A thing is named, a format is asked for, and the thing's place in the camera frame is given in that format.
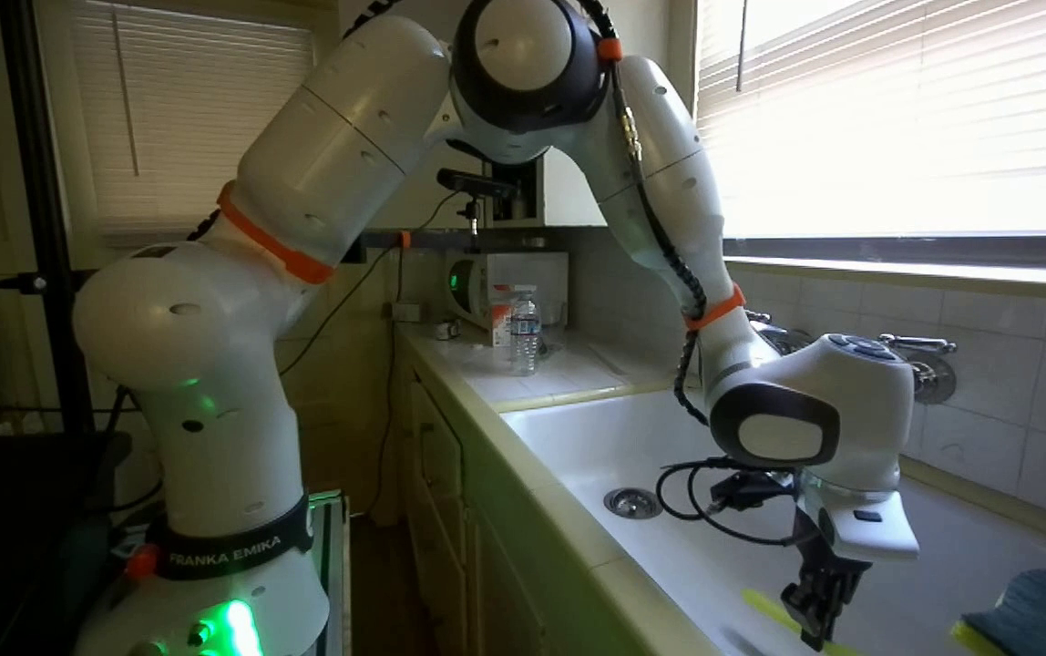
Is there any narrow white window blind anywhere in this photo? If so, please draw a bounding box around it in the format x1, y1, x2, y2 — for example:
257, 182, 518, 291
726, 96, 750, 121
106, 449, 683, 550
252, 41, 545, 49
42, 0, 320, 235

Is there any small bottle with red label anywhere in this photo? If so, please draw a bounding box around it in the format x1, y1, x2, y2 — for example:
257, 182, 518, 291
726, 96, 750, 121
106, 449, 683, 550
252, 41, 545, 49
484, 303, 518, 356

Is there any metal sink drain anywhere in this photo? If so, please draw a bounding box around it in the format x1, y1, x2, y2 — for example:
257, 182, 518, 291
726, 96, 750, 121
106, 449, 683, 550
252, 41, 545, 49
602, 484, 668, 523

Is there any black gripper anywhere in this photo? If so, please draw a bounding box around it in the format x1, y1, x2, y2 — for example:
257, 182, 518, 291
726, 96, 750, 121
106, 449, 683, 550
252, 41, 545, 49
781, 505, 878, 656

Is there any pale green base cabinet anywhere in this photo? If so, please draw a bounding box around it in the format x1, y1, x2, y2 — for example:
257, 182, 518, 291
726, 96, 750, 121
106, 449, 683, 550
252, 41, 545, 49
391, 339, 661, 656

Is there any white sink basin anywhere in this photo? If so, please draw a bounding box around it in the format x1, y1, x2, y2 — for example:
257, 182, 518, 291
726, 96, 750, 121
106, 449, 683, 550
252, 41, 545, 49
499, 374, 1046, 656

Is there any metal robot mount frame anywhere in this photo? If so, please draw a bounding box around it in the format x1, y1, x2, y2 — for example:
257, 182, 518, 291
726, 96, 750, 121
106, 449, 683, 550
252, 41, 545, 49
299, 487, 359, 656

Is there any black vertical stand pole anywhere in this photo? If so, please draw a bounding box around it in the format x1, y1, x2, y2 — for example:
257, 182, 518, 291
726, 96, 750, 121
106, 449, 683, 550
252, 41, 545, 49
0, 0, 99, 444

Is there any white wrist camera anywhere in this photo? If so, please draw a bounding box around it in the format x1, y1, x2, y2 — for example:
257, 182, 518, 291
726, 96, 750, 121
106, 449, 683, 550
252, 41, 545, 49
815, 487, 925, 563

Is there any clear plastic water bottle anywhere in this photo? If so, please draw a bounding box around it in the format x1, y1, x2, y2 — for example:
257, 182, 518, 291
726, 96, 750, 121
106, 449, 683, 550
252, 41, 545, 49
508, 284, 547, 374

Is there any chrome wall faucet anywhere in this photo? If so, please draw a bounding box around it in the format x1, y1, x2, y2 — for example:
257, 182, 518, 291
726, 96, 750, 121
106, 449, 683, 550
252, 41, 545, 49
745, 306, 963, 408

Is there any white wall cabinet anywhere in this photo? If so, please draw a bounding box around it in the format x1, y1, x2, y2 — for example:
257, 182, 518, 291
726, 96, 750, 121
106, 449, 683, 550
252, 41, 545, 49
483, 142, 613, 233

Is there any black exterior camera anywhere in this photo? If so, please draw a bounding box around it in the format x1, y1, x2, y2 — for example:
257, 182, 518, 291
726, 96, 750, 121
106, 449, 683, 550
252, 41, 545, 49
434, 164, 521, 226

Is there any black horizontal rail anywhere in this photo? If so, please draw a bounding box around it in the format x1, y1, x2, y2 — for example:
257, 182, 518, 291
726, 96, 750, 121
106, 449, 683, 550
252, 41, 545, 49
336, 218, 555, 266

